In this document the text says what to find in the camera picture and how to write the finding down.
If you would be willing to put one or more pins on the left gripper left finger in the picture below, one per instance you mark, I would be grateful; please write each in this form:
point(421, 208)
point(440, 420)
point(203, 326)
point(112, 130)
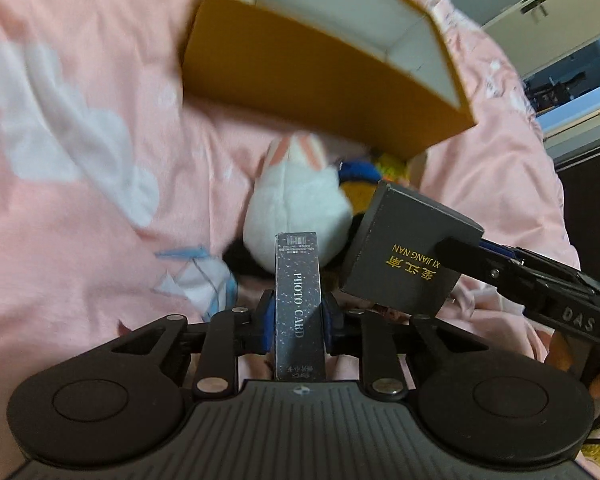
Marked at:
point(229, 335)

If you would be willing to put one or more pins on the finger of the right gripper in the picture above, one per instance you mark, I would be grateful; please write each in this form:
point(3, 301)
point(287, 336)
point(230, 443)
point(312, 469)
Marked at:
point(499, 253)
point(466, 259)

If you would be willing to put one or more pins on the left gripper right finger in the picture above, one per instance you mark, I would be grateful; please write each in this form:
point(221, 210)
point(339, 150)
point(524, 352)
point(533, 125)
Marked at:
point(367, 336)

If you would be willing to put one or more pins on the dark grey gift box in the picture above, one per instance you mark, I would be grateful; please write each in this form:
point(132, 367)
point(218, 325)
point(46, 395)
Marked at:
point(393, 260)

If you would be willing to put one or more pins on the yellow plush toy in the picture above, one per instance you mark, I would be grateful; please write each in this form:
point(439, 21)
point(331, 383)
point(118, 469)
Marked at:
point(391, 168)

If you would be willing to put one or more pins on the orange cardboard box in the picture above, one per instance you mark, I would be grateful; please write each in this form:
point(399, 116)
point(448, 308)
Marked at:
point(376, 72)

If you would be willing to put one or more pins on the person's right hand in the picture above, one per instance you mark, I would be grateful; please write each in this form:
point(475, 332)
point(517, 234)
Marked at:
point(578, 358)

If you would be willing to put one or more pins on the pink printed duvet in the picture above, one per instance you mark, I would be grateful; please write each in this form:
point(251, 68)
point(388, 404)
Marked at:
point(102, 165)

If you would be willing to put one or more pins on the brown duck plush toy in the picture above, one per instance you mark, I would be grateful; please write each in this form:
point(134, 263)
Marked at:
point(358, 180)

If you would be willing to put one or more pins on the cream door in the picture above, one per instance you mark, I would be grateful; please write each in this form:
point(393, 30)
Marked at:
point(535, 34)

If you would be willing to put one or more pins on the white striped plush toy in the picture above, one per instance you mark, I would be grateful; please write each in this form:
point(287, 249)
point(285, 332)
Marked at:
point(298, 190)

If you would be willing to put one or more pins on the black photo card box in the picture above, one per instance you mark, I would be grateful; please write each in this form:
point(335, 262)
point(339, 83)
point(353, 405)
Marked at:
point(299, 352)

